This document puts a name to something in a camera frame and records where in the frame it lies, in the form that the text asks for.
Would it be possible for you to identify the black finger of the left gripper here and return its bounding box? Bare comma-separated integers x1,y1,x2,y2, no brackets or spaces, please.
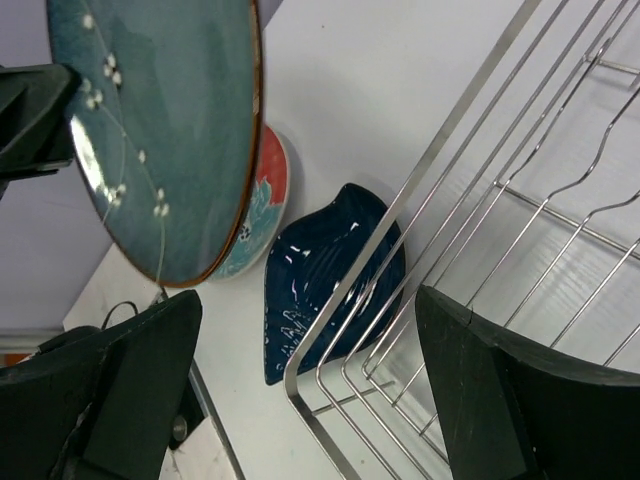
1,64,80,191

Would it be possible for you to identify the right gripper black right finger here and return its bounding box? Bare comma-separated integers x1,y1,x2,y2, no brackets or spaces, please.
415,285,639,479

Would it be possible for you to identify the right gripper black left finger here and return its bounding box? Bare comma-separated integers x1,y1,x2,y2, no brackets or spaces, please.
1,290,202,479

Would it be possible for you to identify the teal round plate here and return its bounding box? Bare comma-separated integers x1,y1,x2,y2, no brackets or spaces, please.
46,1,264,288

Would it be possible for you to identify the red and teal floral plate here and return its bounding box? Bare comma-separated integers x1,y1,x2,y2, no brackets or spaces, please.
209,125,291,282

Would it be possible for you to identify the dark blue leaf dish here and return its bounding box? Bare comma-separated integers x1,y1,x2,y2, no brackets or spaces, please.
263,183,406,385

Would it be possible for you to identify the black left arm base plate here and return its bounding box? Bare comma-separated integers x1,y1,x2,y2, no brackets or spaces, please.
169,362,208,450

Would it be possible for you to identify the stainless wire dish rack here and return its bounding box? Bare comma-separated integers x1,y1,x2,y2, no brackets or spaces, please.
284,1,639,479

